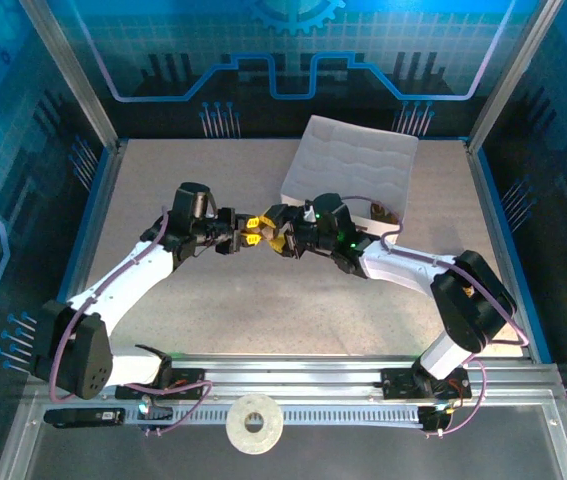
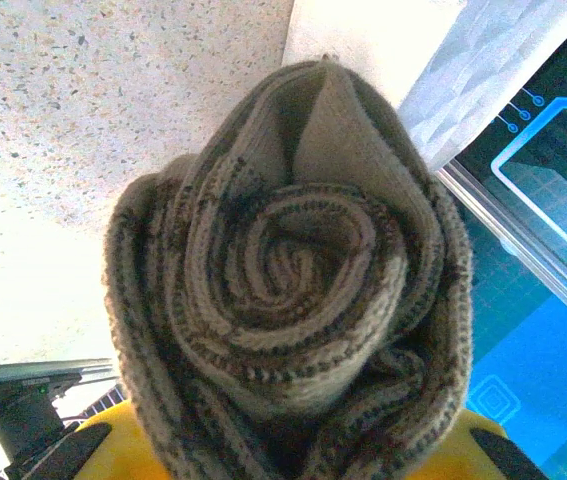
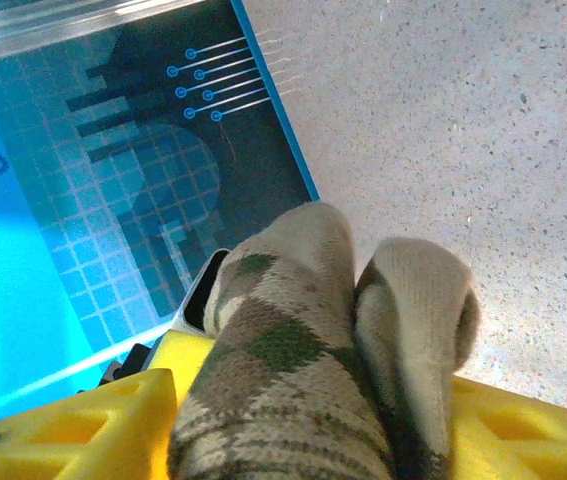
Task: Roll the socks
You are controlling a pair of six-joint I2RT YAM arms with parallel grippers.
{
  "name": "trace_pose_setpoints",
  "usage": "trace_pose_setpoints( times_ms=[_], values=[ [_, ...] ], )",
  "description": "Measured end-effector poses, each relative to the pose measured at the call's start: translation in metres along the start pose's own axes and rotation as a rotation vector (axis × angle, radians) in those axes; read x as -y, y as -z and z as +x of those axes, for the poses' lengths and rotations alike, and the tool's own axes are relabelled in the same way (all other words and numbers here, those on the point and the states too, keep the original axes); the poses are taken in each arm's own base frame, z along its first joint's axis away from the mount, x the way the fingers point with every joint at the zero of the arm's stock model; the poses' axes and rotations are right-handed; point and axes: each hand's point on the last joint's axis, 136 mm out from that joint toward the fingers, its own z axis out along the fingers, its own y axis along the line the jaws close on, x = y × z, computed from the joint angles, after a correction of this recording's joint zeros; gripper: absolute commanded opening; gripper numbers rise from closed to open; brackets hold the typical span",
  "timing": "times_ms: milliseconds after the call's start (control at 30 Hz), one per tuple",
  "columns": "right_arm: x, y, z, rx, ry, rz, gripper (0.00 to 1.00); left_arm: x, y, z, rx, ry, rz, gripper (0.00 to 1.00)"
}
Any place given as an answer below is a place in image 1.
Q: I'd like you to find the white tape roll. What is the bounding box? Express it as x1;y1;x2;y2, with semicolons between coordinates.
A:
226;393;285;455

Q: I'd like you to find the white divided storage box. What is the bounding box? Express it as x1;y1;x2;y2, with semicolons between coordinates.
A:
280;114;420;236

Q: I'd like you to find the black controller box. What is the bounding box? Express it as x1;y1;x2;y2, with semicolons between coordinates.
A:
137;398;174;422
417;404;457;434

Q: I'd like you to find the black flat device with label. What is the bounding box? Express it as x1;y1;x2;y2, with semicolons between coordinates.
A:
42;407;127;430

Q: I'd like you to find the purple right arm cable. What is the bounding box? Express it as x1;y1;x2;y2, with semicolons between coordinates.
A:
340;194;532;439

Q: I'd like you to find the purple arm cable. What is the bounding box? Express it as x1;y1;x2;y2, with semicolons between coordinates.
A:
48;207;213;437
340;194;532;439

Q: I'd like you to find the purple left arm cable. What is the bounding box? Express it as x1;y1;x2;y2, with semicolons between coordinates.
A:
48;207;213;437

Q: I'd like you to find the aluminium front rail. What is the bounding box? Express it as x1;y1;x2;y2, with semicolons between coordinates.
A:
27;353;564;406

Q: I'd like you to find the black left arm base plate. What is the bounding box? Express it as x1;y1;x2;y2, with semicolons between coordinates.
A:
115;367;207;401

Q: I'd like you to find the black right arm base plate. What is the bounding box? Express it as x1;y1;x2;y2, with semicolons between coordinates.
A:
380;367;472;401

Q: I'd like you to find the grey slotted cable duct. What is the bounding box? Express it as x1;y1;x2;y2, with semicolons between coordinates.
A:
137;403;427;426

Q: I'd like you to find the aluminium corner post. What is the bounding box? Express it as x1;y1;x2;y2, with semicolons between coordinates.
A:
465;0;564;154
17;0;122;154

